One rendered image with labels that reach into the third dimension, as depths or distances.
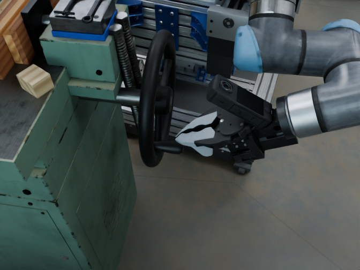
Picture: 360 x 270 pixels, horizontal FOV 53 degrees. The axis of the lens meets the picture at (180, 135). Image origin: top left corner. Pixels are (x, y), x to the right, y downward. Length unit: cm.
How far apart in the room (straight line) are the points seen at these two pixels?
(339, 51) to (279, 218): 104
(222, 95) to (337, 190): 122
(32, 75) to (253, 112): 39
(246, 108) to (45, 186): 40
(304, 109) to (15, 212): 64
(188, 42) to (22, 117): 83
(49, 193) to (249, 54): 45
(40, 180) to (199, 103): 103
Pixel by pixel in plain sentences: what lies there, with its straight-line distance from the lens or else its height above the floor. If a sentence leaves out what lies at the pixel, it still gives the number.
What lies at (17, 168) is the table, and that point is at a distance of 62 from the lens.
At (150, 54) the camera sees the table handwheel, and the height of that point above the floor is 95.
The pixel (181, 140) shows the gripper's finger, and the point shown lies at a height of 84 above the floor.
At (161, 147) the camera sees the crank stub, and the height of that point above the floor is 81.
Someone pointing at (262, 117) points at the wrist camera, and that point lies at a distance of 58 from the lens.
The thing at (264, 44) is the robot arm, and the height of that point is 100.
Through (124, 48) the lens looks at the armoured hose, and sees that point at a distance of 72.
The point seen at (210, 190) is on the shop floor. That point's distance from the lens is 158.
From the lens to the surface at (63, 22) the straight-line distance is 69.
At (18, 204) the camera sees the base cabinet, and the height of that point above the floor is 67.
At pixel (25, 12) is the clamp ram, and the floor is 100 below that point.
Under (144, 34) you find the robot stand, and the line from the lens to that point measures 142.
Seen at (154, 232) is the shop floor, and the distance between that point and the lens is 149.
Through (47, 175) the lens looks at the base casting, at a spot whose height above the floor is 78.
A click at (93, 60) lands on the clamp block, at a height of 92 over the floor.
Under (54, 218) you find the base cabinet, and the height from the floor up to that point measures 63.
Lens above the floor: 135
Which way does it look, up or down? 50 degrees down
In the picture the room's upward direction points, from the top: straight up
